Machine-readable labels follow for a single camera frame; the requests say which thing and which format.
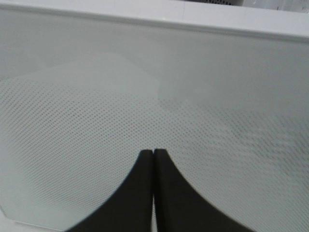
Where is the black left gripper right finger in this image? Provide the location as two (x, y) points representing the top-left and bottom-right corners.
(154, 149), (251, 232)

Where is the white microwave door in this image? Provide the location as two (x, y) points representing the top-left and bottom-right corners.
(0, 7), (309, 232)

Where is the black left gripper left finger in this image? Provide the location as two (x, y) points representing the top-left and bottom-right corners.
(67, 150), (154, 232)

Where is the white microwave oven body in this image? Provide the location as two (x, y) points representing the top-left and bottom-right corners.
(0, 0), (309, 38)

